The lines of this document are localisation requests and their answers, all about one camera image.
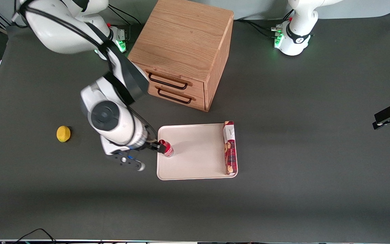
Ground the black right arm base cable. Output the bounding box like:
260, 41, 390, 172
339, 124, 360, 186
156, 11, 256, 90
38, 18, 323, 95
108, 5, 142, 41

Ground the beige plastic tray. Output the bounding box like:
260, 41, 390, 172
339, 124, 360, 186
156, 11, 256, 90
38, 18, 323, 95
156, 123, 238, 181

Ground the black cable at table edge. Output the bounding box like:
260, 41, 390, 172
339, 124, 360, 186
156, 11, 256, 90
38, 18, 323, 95
12, 228, 57, 244

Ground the wooden drawer cabinet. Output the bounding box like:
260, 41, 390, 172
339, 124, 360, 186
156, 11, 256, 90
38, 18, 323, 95
127, 0, 234, 113

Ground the black cable along right arm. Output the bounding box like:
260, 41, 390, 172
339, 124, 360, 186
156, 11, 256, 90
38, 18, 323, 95
12, 0, 158, 136

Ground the red coke bottle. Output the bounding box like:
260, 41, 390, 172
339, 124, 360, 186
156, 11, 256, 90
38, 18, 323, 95
158, 139, 175, 158

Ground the black left arm base cable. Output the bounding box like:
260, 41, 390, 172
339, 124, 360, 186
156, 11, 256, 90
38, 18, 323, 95
234, 19, 281, 38

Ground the red cookie box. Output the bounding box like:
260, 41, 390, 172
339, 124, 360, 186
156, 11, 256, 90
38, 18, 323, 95
222, 121, 238, 176

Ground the black arm base cable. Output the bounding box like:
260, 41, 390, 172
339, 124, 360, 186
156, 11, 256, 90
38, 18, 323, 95
108, 5, 142, 41
234, 19, 281, 38

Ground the black drawer handle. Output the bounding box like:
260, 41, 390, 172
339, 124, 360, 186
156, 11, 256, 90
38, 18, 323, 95
148, 72, 189, 90
157, 88, 193, 104

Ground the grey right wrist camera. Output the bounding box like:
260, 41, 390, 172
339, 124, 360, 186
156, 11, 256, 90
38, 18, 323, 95
111, 151, 146, 172

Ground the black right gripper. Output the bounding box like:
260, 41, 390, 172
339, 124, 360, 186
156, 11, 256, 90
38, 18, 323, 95
137, 136, 167, 154

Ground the yellow lemon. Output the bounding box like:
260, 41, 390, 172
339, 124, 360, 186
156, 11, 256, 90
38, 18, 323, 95
56, 125, 71, 143

